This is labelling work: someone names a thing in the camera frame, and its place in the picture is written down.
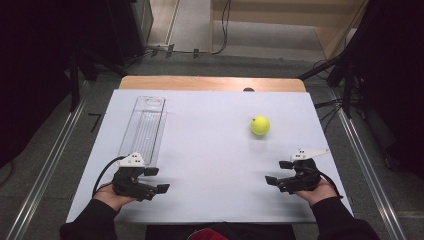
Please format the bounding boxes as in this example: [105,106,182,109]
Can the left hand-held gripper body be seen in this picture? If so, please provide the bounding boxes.
[111,152,158,202]

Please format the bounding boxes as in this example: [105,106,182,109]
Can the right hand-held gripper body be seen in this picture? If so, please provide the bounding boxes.
[276,148,331,195]

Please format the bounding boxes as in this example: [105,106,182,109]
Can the clear plastic container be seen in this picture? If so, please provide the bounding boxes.
[117,95,168,168]

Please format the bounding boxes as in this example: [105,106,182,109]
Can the yellow tennis ball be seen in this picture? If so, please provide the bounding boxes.
[250,115,271,137]

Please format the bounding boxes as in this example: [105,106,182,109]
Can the person's right hand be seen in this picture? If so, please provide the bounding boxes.
[294,177,339,207]

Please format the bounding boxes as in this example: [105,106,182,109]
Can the person's left hand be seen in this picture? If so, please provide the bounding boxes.
[93,181,138,213]

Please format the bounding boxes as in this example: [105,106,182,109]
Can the white table board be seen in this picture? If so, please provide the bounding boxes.
[65,89,355,225]

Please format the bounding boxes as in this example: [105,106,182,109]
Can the red cloth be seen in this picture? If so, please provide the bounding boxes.
[186,227,232,240]

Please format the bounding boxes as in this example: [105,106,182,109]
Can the black metal stand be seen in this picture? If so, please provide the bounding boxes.
[67,46,129,113]
[297,49,366,120]

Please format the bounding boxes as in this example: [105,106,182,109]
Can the wooden table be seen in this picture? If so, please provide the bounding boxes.
[118,75,307,93]

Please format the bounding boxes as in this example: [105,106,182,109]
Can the dark curtain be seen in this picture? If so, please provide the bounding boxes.
[0,0,113,169]
[346,0,424,181]

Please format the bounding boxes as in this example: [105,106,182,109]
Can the black cabinet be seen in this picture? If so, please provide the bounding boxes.
[106,0,155,65]

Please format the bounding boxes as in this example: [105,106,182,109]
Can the wooden shelf unit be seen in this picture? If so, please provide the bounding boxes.
[209,0,369,62]

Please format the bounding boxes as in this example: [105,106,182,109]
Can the left hand-held gripper cable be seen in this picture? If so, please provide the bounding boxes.
[91,155,127,198]

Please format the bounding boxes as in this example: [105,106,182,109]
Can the hand-held gripper cable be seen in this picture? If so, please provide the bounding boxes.
[311,168,344,200]
[91,155,127,198]

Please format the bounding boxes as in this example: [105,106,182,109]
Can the right hand-held gripper cable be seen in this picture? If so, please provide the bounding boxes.
[311,168,344,200]

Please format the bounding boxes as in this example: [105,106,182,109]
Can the metal floor rail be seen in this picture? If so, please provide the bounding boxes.
[328,87,408,240]
[5,79,89,240]

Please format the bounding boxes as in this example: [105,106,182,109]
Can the black floor cables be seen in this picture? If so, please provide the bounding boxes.
[314,98,345,132]

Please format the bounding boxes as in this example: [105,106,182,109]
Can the black hanging cable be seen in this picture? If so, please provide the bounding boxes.
[211,0,233,56]

